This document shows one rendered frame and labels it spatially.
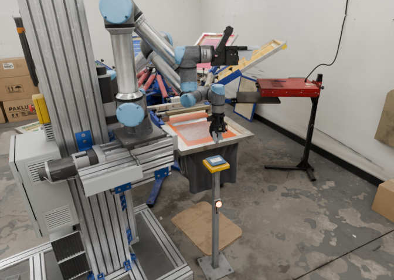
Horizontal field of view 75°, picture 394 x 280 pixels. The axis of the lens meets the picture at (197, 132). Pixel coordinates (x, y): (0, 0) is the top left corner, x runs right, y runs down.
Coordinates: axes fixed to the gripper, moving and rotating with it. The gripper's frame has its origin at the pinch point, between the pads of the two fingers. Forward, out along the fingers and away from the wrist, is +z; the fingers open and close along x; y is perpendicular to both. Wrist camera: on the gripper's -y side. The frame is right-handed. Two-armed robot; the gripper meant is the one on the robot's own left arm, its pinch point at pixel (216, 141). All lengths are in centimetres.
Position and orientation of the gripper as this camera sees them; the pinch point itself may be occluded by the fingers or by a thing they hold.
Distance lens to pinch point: 158.3
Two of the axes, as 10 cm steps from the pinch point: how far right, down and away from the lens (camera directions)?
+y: 4.0, 3.7, -8.4
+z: 0.2, 9.1, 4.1
